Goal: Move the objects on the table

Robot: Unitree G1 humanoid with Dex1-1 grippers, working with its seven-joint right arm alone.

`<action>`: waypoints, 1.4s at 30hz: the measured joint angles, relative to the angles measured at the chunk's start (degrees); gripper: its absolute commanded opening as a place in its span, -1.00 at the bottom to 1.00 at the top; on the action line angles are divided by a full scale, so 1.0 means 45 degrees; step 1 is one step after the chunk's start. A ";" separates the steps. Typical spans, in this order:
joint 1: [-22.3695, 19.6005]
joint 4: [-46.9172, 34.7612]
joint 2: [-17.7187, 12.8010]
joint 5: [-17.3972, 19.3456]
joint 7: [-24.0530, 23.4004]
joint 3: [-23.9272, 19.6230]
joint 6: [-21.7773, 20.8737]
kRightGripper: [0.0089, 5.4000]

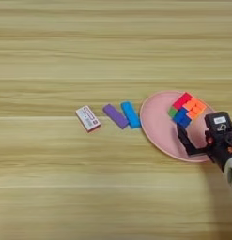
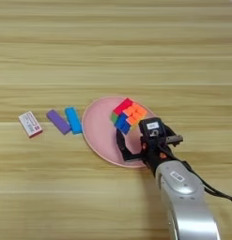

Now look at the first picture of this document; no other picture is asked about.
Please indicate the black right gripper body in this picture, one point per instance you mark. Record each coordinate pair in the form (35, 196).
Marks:
(219, 150)

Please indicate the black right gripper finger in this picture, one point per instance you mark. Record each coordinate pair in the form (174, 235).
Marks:
(188, 142)

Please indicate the multicoloured puzzle cube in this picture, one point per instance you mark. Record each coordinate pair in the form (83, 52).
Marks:
(187, 109)

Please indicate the pink round plate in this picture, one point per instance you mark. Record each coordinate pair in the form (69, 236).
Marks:
(158, 125)

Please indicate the blue rectangular block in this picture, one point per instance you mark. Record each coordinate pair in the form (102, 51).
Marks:
(131, 114)

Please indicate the purple rectangular block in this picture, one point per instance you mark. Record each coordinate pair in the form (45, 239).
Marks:
(116, 116)

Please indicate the white eraser red print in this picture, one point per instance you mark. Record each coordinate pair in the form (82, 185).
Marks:
(87, 118)

